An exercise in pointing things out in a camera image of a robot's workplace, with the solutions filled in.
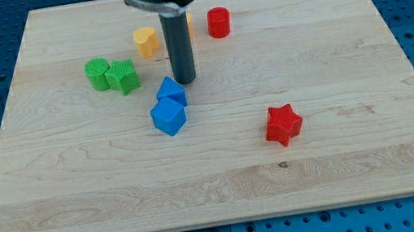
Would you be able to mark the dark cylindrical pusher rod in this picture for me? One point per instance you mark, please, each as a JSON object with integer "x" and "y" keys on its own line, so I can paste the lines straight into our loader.
{"x": 178, "y": 43}

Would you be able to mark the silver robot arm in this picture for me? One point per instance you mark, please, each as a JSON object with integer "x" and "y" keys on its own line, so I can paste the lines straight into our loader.
{"x": 167, "y": 8}

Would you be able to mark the yellow heart block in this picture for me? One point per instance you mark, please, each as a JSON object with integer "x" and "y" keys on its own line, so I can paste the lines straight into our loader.
{"x": 146, "y": 41}

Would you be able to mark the yellow block behind rod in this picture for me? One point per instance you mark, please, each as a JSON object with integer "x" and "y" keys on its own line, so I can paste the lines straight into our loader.
{"x": 190, "y": 24}

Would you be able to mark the red cylinder block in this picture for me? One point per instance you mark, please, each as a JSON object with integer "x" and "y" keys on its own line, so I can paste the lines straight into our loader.
{"x": 218, "y": 22}

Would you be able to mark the blue triangular block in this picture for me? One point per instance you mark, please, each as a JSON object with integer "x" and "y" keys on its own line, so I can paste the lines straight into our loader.
{"x": 170, "y": 89}

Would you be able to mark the green star block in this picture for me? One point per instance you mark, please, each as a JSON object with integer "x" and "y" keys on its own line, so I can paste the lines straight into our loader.
{"x": 121, "y": 76}

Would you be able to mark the blue cube block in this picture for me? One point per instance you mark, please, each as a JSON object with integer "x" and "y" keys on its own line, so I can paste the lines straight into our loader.
{"x": 168, "y": 116}

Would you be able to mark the green cylinder block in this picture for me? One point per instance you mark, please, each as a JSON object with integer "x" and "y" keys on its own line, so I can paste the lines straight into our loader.
{"x": 95, "y": 70}

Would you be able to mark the red star block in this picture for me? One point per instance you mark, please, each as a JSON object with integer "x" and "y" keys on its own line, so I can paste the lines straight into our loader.
{"x": 283, "y": 124}

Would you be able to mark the wooden board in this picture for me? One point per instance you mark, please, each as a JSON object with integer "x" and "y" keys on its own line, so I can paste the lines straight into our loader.
{"x": 74, "y": 159}

